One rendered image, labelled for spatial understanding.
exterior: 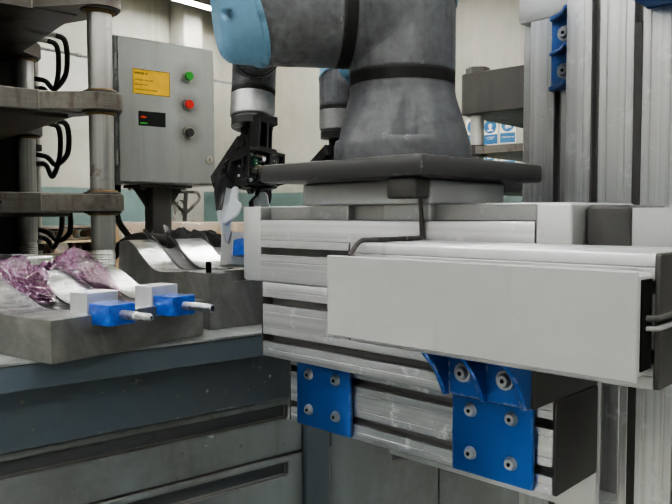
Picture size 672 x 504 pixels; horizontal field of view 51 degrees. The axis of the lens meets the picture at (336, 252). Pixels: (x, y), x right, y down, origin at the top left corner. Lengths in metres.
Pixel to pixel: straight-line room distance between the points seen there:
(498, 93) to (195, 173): 3.47
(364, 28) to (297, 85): 9.40
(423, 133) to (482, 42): 7.79
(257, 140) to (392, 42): 0.46
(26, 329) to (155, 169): 1.14
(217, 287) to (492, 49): 7.44
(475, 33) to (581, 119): 7.78
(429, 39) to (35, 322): 0.58
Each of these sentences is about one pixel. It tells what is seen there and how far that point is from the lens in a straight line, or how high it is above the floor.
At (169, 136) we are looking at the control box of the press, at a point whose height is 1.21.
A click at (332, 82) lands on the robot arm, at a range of 1.43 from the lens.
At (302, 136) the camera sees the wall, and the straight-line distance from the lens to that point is 9.99.
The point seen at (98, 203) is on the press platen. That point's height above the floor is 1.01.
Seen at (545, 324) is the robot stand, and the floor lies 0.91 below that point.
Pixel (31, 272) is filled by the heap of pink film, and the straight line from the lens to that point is 1.13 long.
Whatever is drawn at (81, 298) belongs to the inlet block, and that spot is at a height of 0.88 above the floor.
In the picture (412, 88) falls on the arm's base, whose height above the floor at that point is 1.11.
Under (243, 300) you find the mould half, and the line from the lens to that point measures 1.18.
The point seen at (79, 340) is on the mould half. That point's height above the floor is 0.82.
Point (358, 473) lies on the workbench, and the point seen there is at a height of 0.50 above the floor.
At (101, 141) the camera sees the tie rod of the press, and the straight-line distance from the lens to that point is 1.87.
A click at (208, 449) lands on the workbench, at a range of 1.19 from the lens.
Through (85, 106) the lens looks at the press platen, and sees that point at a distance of 1.87.
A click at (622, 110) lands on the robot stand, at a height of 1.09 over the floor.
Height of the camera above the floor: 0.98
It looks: 3 degrees down
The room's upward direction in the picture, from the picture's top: straight up
